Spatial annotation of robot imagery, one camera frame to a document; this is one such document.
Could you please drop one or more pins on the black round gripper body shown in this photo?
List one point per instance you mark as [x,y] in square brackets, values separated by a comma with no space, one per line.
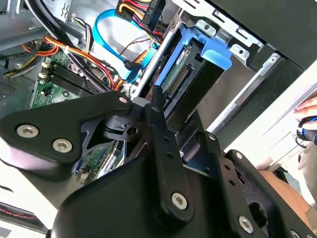
[111,205]

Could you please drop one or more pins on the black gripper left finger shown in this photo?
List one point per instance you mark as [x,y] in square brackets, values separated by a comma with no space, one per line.
[49,129]

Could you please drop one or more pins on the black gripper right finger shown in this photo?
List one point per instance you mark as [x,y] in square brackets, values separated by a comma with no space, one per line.
[220,178]

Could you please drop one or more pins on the hard disk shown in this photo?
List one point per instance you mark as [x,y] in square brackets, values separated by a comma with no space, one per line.
[200,77]

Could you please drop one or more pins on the person's hand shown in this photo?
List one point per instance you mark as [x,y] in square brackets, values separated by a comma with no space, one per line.
[308,107]

